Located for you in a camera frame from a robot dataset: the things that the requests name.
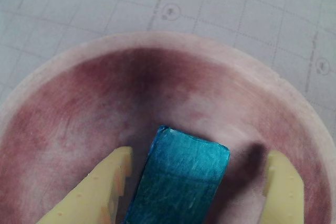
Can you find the blue block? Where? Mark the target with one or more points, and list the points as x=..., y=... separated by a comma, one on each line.
x=178, y=176

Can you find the gridded gift wrap paper sheet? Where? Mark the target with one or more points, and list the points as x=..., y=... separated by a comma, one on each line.
x=105, y=3

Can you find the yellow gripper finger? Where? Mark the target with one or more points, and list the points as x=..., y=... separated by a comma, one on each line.
x=89, y=195
x=286, y=195

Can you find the round wooden bowl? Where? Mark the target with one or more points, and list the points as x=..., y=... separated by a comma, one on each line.
x=92, y=98

